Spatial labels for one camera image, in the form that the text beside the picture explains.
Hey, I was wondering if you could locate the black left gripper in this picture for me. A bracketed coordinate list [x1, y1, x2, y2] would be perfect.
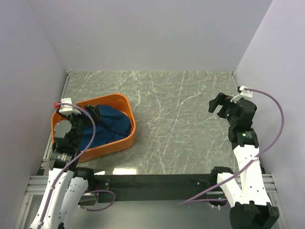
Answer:
[57, 103, 101, 147]

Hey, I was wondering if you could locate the blue t shirt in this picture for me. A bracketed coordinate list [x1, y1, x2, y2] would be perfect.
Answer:
[90, 105, 131, 148]

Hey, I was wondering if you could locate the orange plastic basket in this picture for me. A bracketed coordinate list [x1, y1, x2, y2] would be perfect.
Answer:
[51, 94, 136, 162]

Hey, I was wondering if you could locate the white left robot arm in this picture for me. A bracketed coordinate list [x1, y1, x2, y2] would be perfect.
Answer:
[30, 102, 102, 229]

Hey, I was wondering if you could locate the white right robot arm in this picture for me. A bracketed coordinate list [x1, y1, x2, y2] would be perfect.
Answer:
[208, 93, 280, 229]

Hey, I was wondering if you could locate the black base beam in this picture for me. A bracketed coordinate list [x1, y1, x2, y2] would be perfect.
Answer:
[86, 174, 216, 201]

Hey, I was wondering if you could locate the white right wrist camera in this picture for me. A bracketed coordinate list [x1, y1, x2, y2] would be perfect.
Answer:
[230, 86, 253, 103]

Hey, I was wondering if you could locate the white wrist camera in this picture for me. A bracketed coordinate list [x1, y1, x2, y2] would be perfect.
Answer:
[54, 98, 80, 115]
[230, 86, 253, 103]

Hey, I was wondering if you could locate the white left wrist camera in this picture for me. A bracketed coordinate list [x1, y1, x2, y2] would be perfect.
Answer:
[54, 98, 80, 115]

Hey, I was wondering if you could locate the aluminium frame rail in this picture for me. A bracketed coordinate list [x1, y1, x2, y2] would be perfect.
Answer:
[14, 175, 52, 229]

